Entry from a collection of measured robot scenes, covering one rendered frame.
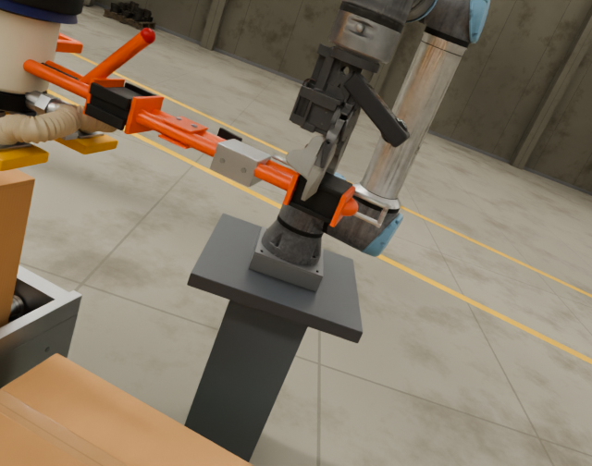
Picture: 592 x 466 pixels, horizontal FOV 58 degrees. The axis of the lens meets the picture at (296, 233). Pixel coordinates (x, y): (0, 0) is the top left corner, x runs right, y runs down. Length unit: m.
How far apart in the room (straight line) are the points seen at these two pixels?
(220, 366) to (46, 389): 0.60
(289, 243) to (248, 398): 0.54
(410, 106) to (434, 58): 0.13
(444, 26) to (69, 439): 1.24
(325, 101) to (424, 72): 0.69
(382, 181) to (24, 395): 0.99
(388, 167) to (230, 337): 0.70
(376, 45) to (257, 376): 1.24
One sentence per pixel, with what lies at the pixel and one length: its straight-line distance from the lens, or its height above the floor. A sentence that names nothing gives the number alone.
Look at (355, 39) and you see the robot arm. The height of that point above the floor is 1.45.
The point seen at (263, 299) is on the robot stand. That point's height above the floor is 0.75.
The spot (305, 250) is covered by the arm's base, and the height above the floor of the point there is 0.85.
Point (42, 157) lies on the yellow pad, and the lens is 0.95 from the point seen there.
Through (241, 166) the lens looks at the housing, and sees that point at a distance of 0.80.
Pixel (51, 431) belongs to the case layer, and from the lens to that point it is 1.25.
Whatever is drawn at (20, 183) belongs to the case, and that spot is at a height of 0.94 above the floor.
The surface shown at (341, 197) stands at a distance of 0.75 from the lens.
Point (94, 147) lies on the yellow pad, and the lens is 1.05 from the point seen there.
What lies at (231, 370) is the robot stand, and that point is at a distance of 1.75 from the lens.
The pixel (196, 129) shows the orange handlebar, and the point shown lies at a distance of 0.85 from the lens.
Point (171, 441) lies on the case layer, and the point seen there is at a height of 0.54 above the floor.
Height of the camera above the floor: 1.44
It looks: 21 degrees down
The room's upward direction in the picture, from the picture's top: 22 degrees clockwise
